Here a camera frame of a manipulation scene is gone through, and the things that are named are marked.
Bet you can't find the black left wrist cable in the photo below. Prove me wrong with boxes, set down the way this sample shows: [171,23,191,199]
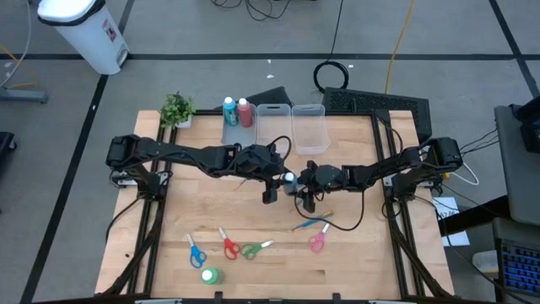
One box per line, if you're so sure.
[267,134,293,164]

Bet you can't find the yellow cable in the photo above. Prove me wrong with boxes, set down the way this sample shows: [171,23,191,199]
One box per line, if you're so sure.
[384,0,417,95]

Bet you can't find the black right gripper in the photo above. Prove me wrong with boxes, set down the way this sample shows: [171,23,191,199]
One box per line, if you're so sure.
[295,160,324,214]

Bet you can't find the black flat panel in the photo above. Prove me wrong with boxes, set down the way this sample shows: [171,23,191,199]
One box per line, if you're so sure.
[214,86,293,111]

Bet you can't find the black perforated panel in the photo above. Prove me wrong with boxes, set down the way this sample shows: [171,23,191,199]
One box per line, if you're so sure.
[322,87,434,144]

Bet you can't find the red paint bottle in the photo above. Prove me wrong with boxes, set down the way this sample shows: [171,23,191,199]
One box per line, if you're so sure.
[235,97,254,128]

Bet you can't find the white paper sheet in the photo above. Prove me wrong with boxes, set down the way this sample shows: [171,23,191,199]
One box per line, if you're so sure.
[432,196,470,248]

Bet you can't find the black equipment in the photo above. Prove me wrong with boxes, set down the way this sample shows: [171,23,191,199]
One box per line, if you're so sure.
[0,131,18,170]

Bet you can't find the pink scissors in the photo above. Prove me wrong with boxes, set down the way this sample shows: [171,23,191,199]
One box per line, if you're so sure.
[310,220,331,256]

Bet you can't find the black paint bottle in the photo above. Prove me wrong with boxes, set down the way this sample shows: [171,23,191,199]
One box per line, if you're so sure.
[281,171,300,196]

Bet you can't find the green paint bottle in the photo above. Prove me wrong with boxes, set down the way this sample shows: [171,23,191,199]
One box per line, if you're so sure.
[200,266,225,286]

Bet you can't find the blue paint bottle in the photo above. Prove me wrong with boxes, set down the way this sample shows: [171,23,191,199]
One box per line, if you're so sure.
[222,95,240,127]

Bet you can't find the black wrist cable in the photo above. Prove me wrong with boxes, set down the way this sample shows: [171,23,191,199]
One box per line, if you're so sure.
[294,189,367,232]
[267,134,293,164]

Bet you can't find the black keyboard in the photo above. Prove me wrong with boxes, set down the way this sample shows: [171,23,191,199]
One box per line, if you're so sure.
[499,242,540,296]

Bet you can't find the red scissors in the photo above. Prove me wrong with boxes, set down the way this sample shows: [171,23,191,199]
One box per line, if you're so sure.
[218,226,241,261]

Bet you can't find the opaque white plastic bin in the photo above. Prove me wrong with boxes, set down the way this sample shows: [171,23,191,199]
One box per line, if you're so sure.
[221,103,258,147]

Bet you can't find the white cable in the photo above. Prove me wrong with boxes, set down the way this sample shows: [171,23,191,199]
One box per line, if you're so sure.
[446,162,481,187]

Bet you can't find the white plastic object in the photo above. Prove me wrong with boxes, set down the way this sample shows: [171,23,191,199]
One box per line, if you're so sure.
[471,249,501,275]

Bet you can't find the blue scissors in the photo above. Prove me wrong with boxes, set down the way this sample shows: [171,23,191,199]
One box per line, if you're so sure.
[186,233,208,270]

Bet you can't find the grey stand base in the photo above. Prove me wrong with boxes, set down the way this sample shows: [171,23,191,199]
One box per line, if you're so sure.
[0,86,48,105]

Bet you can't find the white trash can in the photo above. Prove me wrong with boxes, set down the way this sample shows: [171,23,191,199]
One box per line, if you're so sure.
[36,0,131,76]

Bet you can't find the black device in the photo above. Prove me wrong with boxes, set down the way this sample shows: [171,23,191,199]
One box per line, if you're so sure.
[509,95,540,154]

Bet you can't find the potted green plant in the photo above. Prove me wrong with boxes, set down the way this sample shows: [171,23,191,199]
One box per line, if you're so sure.
[159,91,197,130]

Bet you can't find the green scissors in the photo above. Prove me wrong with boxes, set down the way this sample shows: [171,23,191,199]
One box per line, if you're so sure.
[240,239,275,262]

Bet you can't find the clear plastic bin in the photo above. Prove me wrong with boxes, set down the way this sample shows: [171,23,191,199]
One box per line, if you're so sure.
[256,103,293,147]
[290,103,332,156]

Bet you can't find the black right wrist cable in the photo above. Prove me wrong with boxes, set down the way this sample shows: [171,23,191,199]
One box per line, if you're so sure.
[294,189,367,232]

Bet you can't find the black coiled cable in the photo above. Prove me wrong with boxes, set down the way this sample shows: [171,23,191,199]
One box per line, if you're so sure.
[312,0,350,95]

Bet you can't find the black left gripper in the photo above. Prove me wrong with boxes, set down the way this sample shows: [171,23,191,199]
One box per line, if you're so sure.
[261,158,295,206]

